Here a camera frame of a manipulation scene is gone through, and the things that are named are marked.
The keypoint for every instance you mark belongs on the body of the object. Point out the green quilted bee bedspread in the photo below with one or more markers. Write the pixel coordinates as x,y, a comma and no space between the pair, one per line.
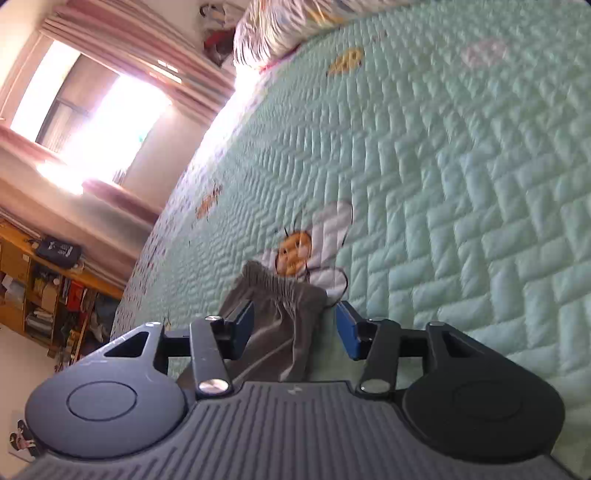
438,184

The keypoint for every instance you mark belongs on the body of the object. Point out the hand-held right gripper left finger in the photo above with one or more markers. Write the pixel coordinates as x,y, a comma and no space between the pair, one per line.
244,323

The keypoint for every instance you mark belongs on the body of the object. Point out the wooden bookshelf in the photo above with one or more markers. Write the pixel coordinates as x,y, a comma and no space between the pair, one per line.
27,295

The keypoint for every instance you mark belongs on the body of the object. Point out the black bag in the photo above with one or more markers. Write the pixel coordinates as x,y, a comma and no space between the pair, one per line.
57,251

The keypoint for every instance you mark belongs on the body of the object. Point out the white plastic bag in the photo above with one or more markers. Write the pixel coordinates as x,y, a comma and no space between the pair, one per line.
217,14

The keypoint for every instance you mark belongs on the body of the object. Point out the pink striped curtain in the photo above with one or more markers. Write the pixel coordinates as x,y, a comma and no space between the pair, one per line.
161,55
83,212

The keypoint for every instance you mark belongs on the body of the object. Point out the grey pants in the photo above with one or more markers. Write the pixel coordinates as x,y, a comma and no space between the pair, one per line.
277,314

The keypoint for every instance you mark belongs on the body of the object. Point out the window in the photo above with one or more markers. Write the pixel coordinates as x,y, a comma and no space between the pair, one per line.
101,120

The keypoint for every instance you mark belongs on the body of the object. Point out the floral pillow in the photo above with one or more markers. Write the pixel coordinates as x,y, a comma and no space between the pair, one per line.
286,23

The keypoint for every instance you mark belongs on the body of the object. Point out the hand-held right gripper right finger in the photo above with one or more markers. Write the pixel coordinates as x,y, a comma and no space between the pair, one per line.
346,334

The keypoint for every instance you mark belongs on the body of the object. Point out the child pilot portrait poster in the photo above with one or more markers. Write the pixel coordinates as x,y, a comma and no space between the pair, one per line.
23,436

